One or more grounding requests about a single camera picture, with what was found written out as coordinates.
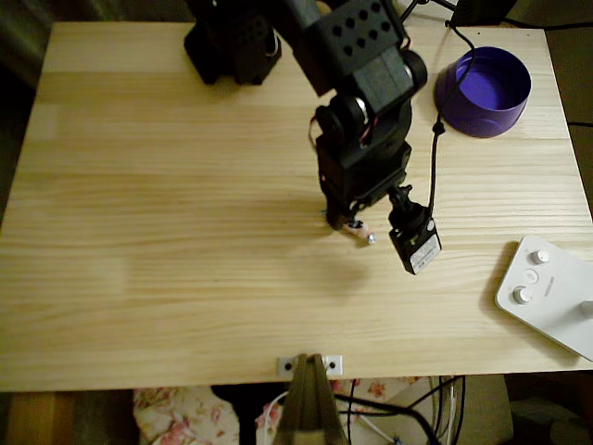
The black tripod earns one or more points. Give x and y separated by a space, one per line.
407 11

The floral cloth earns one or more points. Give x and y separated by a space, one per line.
176 417

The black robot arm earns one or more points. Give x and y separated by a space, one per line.
361 41

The olive camera stand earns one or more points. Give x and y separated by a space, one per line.
308 408

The white metal bracket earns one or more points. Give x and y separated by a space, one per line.
281 361

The beige box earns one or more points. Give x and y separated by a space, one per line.
486 408

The white control box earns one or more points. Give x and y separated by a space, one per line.
556 301

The candy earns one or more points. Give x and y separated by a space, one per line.
363 234

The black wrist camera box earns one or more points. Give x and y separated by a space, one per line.
417 250

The purple bowl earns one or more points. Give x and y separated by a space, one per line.
500 88

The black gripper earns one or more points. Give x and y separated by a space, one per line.
348 198

